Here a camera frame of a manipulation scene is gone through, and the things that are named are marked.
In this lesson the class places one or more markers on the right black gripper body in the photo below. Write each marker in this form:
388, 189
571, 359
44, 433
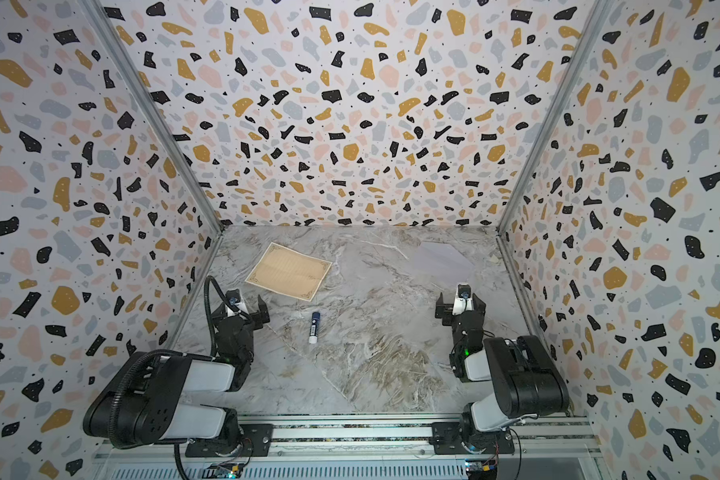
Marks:
462, 315

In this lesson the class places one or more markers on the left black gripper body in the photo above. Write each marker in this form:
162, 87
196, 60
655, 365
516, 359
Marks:
247, 315

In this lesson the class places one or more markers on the pale lilac envelope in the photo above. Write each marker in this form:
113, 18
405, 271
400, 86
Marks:
441, 260

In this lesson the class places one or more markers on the beige decorated letter paper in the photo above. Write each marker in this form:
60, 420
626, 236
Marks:
287, 272

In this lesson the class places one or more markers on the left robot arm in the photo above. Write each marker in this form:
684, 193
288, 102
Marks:
144, 403

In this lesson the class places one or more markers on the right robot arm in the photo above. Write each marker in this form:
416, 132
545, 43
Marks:
525, 383

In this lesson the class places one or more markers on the blue white glue stick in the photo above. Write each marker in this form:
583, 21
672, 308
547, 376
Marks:
314, 328

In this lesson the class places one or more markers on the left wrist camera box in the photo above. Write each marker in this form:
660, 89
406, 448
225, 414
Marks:
234, 304

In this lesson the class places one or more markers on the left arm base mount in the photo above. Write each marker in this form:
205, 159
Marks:
242, 441

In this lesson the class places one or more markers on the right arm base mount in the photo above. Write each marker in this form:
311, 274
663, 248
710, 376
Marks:
457, 438

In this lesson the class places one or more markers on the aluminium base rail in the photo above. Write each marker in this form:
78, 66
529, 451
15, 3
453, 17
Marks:
401, 446

